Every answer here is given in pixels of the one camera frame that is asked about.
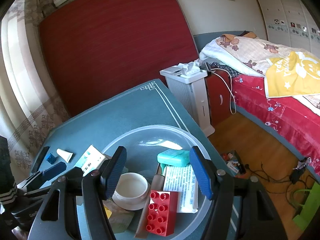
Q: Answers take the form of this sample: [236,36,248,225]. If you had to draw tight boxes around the white tube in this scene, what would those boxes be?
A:
[56,148,73,163]

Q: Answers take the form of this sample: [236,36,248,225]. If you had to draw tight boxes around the white blue medicine box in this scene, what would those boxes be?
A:
[74,145,107,177]

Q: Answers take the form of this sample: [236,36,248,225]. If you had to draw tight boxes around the blue toy brick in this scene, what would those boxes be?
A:
[46,153,57,165]

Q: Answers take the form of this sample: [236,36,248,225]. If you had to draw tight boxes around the white round jar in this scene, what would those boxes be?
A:
[112,172,150,211]

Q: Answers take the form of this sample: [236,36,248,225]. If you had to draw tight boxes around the red toy brick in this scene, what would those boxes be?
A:
[145,190,178,237]

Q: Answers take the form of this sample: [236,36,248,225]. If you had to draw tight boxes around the teal soap bar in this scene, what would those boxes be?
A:
[157,149,190,167]

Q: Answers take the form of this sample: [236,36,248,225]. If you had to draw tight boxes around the beige cream tube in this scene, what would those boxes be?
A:
[134,163,167,239]

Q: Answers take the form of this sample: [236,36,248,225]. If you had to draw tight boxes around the white yellow medicine box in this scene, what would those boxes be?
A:
[103,199,135,233]

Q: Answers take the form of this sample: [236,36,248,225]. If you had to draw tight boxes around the black smartphone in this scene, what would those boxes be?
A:
[31,146,50,174]

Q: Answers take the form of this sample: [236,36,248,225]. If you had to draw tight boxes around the teal table mat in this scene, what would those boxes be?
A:
[43,80,227,181]

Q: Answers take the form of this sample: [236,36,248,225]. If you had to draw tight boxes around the small box on floor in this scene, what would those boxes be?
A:
[221,150,246,176]

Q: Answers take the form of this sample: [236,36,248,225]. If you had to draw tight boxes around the green plastic stool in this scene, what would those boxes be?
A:
[292,182,319,231]

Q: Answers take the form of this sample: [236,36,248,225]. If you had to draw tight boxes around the printed paper leaflet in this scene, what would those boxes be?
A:
[163,165,199,213]

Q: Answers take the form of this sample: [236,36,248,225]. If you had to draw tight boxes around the clear plastic bowl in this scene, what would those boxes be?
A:
[98,125,212,239]

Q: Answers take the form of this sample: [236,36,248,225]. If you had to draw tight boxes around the patterned beige curtain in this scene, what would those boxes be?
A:
[1,0,69,182]

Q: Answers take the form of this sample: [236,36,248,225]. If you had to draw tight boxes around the red bed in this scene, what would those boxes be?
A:
[232,75,320,180]

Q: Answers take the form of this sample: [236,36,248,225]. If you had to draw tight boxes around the red bedside cabinet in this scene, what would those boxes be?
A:
[205,68,236,127]

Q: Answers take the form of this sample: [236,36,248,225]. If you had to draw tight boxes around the white air purifier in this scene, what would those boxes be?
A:
[160,66,215,136]

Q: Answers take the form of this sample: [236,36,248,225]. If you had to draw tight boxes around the red upright mattress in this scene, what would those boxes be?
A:
[39,0,198,116]

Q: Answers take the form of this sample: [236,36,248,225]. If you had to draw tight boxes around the yellow blanket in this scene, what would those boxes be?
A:
[264,51,319,98]

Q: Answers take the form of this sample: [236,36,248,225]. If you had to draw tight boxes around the white tissue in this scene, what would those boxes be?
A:
[177,61,201,77]

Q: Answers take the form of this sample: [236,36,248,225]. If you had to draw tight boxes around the floral white quilt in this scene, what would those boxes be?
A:
[199,33,319,77]

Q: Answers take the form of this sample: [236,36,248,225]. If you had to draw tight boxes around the white wardrobe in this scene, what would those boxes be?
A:
[258,0,319,57]

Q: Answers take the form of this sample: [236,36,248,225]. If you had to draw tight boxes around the black floor cables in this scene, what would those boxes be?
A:
[243,157,313,210]

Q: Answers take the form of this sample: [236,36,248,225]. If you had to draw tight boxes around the white charging cable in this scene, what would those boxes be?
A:
[211,67,237,115]

